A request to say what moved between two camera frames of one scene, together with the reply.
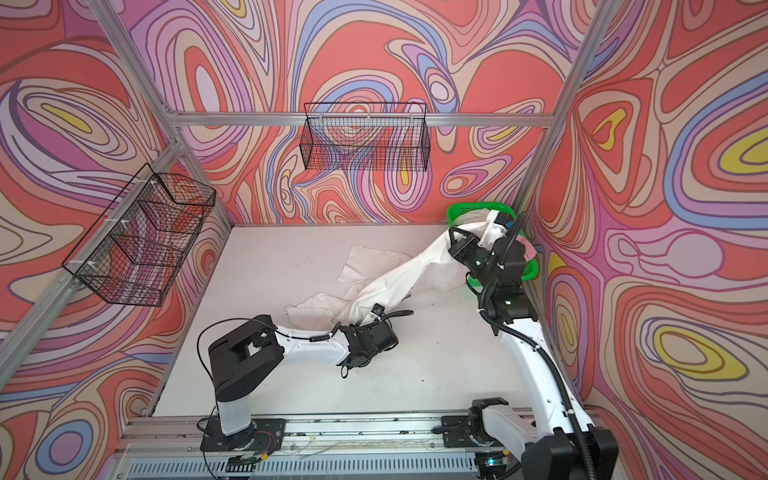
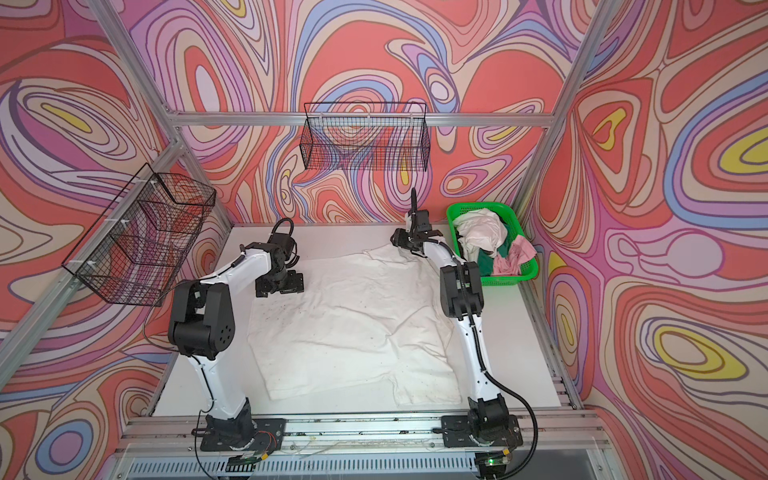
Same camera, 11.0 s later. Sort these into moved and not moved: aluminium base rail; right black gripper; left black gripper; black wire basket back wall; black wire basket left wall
Moved: left black gripper; right black gripper
Not moved: aluminium base rail; black wire basket left wall; black wire basket back wall
